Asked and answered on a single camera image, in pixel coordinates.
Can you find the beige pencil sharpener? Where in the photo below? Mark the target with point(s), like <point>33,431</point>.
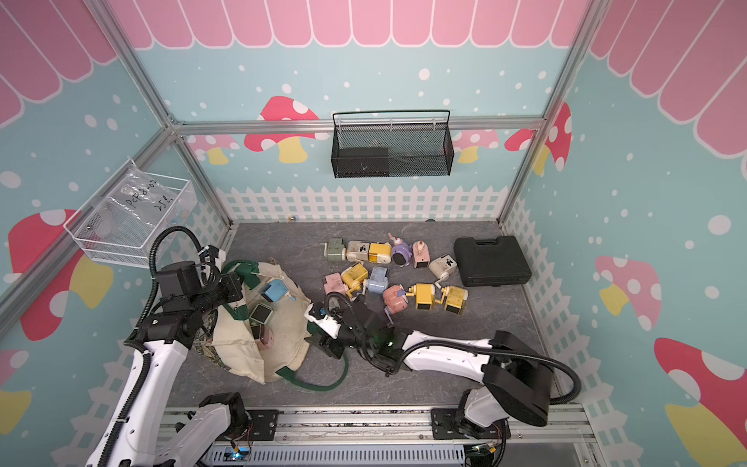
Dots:
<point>358,252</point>

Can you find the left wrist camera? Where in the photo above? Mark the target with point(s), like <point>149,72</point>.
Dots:
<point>213,255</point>

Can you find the cream crank pencil sharpener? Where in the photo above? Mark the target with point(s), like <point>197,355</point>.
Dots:
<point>443,267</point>

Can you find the cream canvas tote bag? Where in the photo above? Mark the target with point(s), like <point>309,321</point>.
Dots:
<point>228,337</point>

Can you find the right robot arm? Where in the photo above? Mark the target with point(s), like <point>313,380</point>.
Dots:
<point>513,382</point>

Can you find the yellow black pencil sharpener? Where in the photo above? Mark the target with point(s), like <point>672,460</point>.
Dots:
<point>454,299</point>

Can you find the green pencil sharpener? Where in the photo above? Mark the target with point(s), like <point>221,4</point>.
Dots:
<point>335,250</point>

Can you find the pink boxy pencil sharpener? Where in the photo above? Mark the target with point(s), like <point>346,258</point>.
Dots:
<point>334,283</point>

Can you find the pink red-drawer pencil sharpener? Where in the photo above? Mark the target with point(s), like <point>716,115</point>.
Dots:
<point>265,340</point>

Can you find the purple pencil sharpener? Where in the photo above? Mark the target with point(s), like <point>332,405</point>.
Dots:
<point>401,252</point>

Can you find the black wire mesh basket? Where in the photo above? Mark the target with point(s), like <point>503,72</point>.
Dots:
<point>418,141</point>

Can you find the light blue pencil sharpener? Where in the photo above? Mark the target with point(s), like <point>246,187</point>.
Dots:
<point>275,291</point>

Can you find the yellow crank pencil sharpener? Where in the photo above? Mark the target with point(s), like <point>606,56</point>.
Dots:
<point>355,279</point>

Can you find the black plastic tool case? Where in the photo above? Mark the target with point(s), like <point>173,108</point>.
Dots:
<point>491,262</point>

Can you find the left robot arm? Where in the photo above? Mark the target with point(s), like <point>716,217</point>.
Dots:
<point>182,296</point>

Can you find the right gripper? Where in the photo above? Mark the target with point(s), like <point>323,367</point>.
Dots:
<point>328,345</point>

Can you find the teal grey pencil sharpener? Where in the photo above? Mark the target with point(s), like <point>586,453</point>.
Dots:
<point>261,314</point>

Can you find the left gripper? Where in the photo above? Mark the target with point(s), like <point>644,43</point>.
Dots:
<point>233,286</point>

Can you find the black box in basket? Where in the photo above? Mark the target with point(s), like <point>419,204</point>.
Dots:
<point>361,162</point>

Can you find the clear wall bin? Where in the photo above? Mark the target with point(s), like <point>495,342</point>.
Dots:
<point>119,224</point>

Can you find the yellow white pencil sharpener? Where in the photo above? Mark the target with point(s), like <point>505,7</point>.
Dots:
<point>424,295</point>

